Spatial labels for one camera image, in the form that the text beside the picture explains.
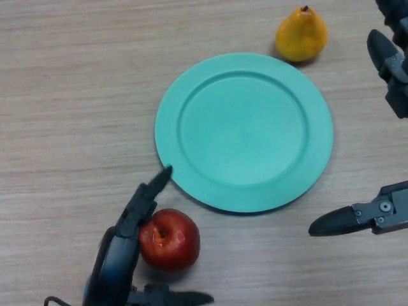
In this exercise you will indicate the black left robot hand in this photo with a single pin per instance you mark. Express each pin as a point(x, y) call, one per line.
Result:
point(114, 271)

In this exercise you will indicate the yellow pear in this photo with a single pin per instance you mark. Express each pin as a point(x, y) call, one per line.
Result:
point(301, 35)

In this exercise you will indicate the green round plate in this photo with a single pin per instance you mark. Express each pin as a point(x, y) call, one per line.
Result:
point(243, 134)

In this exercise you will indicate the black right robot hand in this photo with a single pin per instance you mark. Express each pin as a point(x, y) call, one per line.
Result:
point(396, 89)

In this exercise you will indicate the red apple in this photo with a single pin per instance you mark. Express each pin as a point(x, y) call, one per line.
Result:
point(173, 242)

